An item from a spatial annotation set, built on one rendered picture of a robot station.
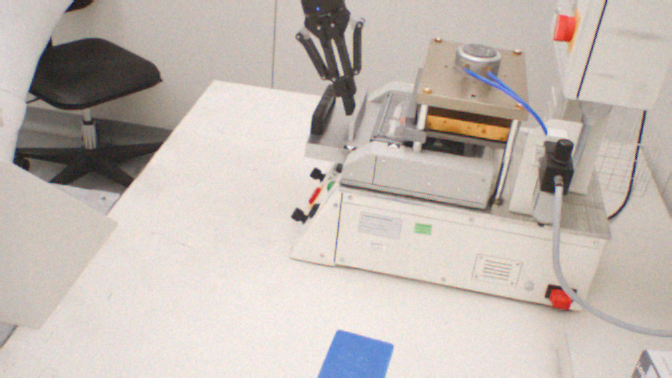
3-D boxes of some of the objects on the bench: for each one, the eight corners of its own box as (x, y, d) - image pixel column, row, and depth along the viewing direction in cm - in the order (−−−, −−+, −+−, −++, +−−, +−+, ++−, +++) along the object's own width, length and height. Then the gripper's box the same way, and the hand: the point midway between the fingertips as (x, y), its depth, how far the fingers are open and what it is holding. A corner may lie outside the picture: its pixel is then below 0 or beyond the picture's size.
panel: (323, 174, 161) (366, 112, 151) (290, 251, 136) (340, 183, 126) (315, 170, 161) (358, 107, 151) (281, 246, 135) (330, 177, 125)
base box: (564, 215, 157) (586, 146, 148) (581, 330, 125) (610, 251, 116) (325, 172, 163) (332, 103, 154) (283, 271, 131) (289, 192, 122)
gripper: (359, -27, 125) (388, 99, 136) (289, -12, 129) (323, 109, 140) (350, -15, 119) (381, 116, 130) (277, 0, 123) (314, 126, 134)
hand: (347, 95), depth 133 cm, fingers closed, pressing on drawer
